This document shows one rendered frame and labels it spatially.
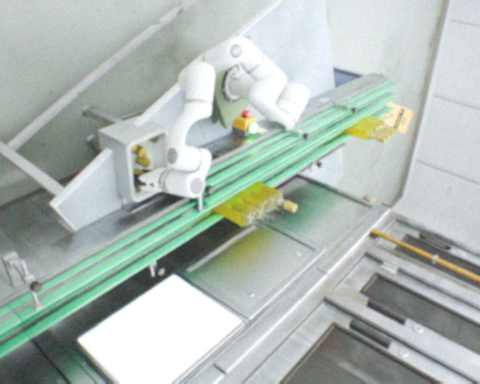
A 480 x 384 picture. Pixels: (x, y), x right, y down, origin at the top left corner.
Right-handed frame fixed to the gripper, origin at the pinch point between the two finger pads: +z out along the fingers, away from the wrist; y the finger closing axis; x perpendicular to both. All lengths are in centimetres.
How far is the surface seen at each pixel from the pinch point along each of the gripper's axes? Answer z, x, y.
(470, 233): 27, -320, 594
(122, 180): 1.3, 0.8, -6.8
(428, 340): -88, -58, 31
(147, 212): -0.9, -12.8, -1.7
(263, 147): -9, -6, 54
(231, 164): -9.7, -6.7, 34.0
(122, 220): 1.6, -12.4, -10.7
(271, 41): -3, 35, 77
